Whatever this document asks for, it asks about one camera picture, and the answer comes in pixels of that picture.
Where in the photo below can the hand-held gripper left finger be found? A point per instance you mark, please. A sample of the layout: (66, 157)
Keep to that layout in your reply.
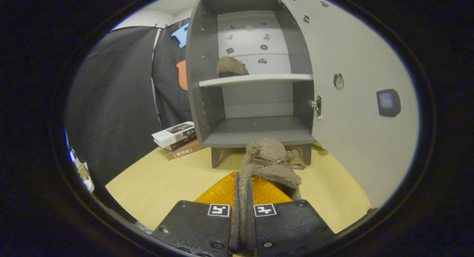
(234, 234)

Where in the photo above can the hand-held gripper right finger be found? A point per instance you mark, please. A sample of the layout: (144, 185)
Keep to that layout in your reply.
(251, 238)

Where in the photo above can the brown fuzzy shoe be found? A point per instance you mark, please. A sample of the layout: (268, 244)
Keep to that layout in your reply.
(231, 66)
(270, 153)

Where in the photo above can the grey shoe cabinet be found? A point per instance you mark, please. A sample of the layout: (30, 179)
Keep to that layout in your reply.
(207, 109)

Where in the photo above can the beige shoe cabinet door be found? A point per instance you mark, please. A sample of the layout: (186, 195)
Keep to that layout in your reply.
(355, 146)

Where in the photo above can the brown book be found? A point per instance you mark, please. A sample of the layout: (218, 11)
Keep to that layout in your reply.
(185, 152)

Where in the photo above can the green and pink plush toy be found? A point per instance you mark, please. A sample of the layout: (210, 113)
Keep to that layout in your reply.
(319, 146)

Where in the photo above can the white book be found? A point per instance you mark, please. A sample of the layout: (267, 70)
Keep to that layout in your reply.
(172, 134)

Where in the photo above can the black backdrop cloth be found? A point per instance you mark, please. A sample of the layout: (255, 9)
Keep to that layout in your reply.
(118, 101)

